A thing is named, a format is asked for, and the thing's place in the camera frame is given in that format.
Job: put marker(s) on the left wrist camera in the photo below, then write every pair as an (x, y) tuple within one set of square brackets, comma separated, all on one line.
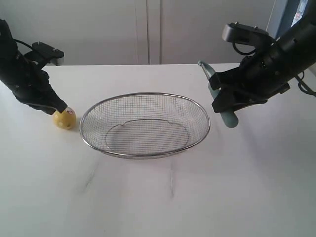
[(44, 54)]

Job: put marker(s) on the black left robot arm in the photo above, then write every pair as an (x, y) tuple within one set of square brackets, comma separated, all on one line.
[(7, 38)]

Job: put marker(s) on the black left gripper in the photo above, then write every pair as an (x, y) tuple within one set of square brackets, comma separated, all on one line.
[(28, 84)]

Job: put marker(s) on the white cabinet doors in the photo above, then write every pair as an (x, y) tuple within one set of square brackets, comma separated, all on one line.
[(122, 32)]

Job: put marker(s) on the teal handled vegetable peeler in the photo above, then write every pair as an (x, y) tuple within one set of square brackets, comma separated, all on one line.
[(229, 118)]

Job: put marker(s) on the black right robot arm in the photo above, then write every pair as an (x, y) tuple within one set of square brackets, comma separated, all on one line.
[(304, 29)]

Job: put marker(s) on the yellow lemon with sticker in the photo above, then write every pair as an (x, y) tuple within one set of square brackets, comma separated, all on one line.
[(66, 119)]

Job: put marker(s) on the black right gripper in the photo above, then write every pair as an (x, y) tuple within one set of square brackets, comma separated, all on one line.
[(263, 73)]

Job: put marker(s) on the oval steel mesh basket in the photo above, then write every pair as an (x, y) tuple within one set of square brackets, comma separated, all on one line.
[(144, 125)]

